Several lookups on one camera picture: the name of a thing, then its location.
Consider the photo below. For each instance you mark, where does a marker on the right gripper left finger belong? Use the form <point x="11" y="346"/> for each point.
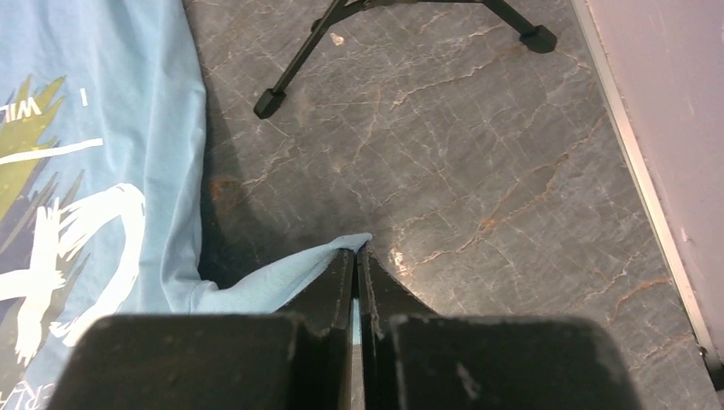
<point x="296" y="358"/>

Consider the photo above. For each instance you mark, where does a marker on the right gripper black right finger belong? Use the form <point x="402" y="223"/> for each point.
<point x="416" y="358"/>

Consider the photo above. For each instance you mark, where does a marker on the light blue printed t-shirt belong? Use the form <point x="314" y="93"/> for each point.
<point x="103" y="127"/>

